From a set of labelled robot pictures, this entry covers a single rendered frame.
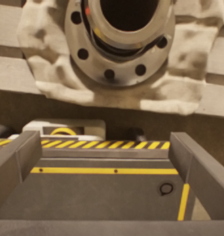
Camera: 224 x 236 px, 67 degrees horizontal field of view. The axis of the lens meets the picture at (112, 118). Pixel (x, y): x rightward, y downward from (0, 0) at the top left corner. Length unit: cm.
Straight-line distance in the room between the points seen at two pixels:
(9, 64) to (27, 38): 10
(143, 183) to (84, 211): 16
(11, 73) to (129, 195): 45
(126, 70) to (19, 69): 30
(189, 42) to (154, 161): 32
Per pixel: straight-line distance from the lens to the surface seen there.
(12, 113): 76
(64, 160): 38
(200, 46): 50
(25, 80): 55
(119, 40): 24
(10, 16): 57
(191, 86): 52
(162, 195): 44
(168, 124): 71
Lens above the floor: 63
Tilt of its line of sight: 73 degrees down
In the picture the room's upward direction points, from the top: 178 degrees clockwise
